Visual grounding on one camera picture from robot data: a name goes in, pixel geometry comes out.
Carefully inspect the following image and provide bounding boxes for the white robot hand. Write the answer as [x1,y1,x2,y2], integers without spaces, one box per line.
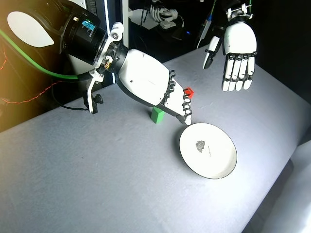
[116,48,194,126]
[203,21,258,92]

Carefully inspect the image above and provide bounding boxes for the green cube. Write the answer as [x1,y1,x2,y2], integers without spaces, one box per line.
[150,106,166,125]

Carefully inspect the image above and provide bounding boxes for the red cube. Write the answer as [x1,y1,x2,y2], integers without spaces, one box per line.
[183,87,195,100]

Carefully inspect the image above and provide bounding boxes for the white plate with black rim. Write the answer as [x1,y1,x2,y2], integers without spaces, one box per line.
[179,122,238,180]

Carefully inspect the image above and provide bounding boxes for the spare white robot hand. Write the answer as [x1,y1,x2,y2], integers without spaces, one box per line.
[149,3,179,24]

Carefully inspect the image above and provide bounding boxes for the grey table cloth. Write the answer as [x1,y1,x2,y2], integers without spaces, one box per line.
[0,45,311,233]

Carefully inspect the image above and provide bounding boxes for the white upright frame post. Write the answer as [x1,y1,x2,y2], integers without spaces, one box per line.
[121,0,129,48]

